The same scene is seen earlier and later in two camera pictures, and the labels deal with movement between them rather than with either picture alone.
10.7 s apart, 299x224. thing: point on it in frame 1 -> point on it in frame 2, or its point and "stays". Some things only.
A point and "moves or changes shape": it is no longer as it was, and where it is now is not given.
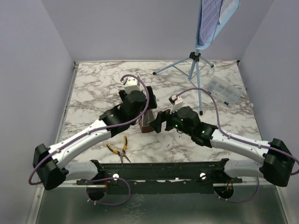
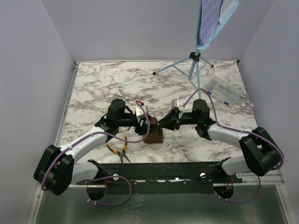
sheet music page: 228,6 stays
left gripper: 152,104 -> 142,129
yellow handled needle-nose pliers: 122,154 stays
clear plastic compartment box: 224,90 stays
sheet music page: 208,19 stays
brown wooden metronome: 148,117 moves or changes shape
